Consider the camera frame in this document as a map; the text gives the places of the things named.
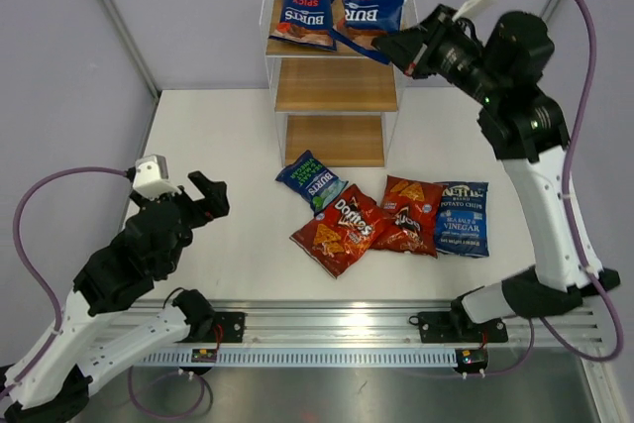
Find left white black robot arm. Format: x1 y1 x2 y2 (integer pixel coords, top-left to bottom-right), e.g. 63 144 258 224
1 163 230 422

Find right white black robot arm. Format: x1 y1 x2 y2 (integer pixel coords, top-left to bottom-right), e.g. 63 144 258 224
371 5 620 340

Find white wire wooden shelf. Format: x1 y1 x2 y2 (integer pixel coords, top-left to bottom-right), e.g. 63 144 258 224
260 0 408 167

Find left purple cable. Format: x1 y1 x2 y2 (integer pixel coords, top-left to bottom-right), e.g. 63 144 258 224
0 167 138 404

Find Kettle sea salt vinegar bag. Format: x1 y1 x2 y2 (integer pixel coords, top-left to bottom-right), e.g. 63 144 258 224
434 181 489 259

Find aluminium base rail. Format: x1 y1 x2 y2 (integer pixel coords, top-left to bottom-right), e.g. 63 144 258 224
96 299 608 349

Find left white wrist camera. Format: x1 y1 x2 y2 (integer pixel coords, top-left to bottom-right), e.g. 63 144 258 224
132 155 181 200

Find small red Doritos bag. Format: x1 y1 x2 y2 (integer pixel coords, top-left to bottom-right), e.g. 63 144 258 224
370 175 446 258

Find large red Doritos bag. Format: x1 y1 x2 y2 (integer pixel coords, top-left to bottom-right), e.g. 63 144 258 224
290 184 391 278

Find Burts sea salt vinegar bag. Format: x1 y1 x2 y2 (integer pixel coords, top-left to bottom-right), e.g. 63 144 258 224
275 150 348 215

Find white slotted cable duct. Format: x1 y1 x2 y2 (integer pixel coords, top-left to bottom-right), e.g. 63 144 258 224
139 348 457 369

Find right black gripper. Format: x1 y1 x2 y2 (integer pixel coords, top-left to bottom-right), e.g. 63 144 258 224
374 5 508 109

